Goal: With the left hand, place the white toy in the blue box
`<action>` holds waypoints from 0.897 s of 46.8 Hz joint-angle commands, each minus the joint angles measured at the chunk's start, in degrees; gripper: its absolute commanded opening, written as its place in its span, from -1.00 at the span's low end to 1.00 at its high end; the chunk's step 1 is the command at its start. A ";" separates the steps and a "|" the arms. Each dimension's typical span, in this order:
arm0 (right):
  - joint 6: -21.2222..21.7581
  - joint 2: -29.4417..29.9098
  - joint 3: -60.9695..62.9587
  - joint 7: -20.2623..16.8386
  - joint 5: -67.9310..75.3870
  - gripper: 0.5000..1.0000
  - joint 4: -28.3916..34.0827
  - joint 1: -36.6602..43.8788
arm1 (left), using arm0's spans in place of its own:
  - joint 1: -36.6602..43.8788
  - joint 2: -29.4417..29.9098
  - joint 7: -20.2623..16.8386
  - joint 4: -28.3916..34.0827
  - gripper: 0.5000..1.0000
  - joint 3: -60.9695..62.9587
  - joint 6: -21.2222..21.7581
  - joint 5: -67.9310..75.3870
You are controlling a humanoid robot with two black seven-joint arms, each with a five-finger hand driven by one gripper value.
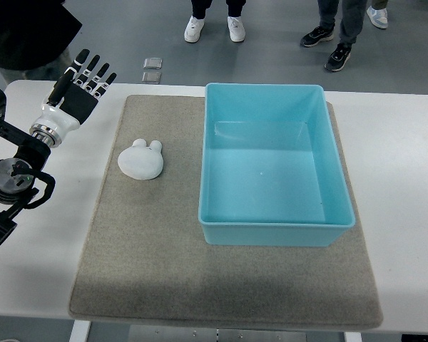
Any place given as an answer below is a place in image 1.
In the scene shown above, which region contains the person in black sneakers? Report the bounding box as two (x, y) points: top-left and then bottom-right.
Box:
(300, 0), (367, 72)

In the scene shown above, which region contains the white table leg right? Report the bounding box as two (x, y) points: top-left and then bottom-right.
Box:
(344, 332), (362, 342)

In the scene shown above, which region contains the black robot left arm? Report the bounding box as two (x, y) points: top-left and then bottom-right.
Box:
(0, 90), (56, 246)

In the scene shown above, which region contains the white table leg left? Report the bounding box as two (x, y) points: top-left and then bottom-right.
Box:
(68, 320), (91, 342)

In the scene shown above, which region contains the upper metal floor plate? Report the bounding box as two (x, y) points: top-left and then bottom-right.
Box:
(143, 57), (163, 70)

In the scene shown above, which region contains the metal floor plate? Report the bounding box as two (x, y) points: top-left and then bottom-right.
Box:
(143, 57), (163, 70)
(141, 71), (161, 84)

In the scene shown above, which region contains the white table leg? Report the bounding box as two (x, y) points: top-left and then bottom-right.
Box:
(68, 320), (91, 342)
(344, 332), (362, 342)

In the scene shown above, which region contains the black white robot left hand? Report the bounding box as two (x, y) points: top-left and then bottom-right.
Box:
(29, 49), (116, 148)

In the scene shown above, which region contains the dark clothed person at left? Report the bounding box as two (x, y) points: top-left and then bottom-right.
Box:
(0, 1), (82, 84)

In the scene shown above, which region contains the lower metal floor plate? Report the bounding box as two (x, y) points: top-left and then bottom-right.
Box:
(141, 71), (161, 84)

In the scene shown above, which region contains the light blue plastic box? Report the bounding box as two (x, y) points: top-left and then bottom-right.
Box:
(198, 83), (356, 247)

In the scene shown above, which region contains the metal table crossbar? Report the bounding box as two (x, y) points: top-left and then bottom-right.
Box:
(128, 325), (307, 342)

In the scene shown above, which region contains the person in white sneakers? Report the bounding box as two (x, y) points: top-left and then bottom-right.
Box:
(183, 0), (247, 44)

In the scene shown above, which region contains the light blue white sneaker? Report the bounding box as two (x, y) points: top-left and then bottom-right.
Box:
(367, 6), (388, 29)

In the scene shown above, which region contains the white bunny plush toy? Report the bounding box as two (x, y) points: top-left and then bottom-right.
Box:
(118, 138), (163, 180)

